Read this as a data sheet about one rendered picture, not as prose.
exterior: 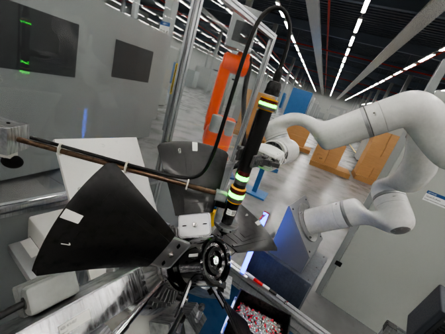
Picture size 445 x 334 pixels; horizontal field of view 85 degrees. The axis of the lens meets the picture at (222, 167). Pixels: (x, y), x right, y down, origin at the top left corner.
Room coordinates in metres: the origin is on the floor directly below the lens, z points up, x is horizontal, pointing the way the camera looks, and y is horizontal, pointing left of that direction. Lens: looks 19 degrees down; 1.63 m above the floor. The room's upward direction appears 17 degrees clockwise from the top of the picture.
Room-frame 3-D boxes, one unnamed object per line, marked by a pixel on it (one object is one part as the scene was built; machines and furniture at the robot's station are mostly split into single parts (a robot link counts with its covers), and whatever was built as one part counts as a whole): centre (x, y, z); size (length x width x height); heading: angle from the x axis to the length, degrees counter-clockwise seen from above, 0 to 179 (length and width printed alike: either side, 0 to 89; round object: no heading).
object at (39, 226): (0.73, 0.54, 0.92); 0.17 x 0.16 x 0.11; 60
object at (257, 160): (0.60, -0.09, 1.47); 0.07 x 0.03 x 0.03; 151
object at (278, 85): (0.61, -0.06, 1.46); 0.04 x 0.04 x 0.46
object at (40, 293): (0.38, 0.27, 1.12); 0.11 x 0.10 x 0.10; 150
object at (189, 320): (0.58, -0.04, 0.91); 0.12 x 0.08 x 0.12; 60
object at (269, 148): (0.70, -0.11, 1.47); 0.11 x 0.10 x 0.07; 150
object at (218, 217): (0.61, -0.05, 1.31); 0.09 x 0.07 x 0.10; 95
